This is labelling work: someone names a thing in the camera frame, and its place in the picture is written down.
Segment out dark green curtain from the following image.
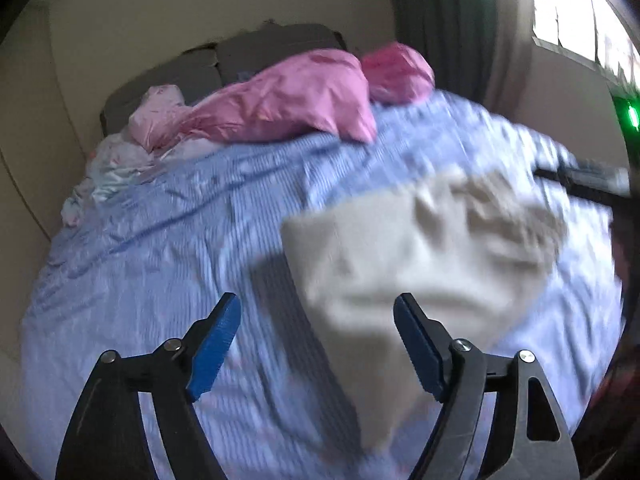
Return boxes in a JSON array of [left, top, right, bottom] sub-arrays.
[[384, 0, 533, 111]]

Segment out barred window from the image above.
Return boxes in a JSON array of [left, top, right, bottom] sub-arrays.
[[529, 0, 637, 86]]

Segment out large pink pillow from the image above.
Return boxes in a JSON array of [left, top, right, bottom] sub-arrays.
[[172, 49, 378, 143]]

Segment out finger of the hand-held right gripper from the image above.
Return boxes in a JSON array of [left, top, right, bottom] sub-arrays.
[[534, 157, 632, 207]]

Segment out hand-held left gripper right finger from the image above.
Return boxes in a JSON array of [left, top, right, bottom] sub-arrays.
[[393, 292, 581, 480]]

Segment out grey headboard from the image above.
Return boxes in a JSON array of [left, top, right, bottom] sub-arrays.
[[99, 21, 351, 137]]

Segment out white floral cloth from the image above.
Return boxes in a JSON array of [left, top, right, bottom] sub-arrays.
[[61, 132, 166, 227]]

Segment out light pink floral pillow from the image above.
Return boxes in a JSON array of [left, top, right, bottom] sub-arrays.
[[128, 84, 193, 152]]

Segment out blue striped bed sheet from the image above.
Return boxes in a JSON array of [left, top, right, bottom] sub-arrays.
[[20, 90, 626, 480]]

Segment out white pants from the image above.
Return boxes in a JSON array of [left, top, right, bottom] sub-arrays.
[[280, 167, 569, 453]]

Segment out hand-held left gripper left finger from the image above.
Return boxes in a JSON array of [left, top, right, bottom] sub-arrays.
[[55, 291, 242, 480]]

